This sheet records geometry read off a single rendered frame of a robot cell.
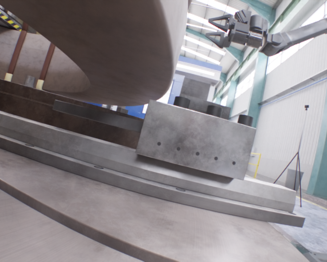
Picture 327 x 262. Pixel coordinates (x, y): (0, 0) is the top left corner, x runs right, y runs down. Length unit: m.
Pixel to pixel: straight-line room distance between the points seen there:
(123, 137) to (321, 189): 8.08
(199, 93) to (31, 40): 3.57
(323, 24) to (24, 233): 1.14
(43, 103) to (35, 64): 2.09
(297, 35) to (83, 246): 0.93
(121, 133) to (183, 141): 1.11
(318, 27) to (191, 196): 0.85
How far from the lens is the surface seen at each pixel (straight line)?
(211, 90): 5.32
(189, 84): 0.93
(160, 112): 0.78
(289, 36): 0.87
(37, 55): 3.92
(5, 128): 1.16
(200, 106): 0.91
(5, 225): 0.45
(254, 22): 0.85
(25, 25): 4.23
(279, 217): 0.98
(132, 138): 1.84
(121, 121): 0.93
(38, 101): 1.85
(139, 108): 5.08
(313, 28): 0.97
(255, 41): 0.80
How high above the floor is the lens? 0.53
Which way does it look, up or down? 1 degrees up
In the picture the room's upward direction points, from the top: 15 degrees clockwise
